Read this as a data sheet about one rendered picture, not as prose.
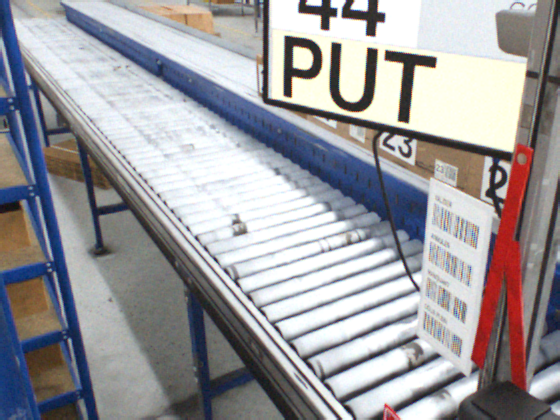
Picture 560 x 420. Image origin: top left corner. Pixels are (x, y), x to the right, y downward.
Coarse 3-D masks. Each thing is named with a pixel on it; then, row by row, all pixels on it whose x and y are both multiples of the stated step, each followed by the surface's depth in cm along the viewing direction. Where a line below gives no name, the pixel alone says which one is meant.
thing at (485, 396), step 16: (496, 384) 54; (512, 384) 54; (464, 400) 53; (480, 400) 52; (496, 400) 52; (512, 400) 51; (528, 400) 51; (464, 416) 52; (480, 416) 51; (496, 416) 50; (512, 416) 49; (528, 416) 49; (544, 416) 50
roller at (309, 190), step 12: (288, 192) 176; (300, 192) 177; (312, 192) 179; (240, 204) 167; (252, 204) 169; (264, 204) 170; (180, 216) 159; (192, 216) 160; (204, 216) 161; (216, 216) 163
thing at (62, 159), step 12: (60, 144) 395; (72, 144) 396; (48, 156) 376; (60, 156) 374; (72, 156) 375; (48, 168) 380; (60, 168) 374; (72, 168) 368; (96, 168) 357; (96, 180) 361
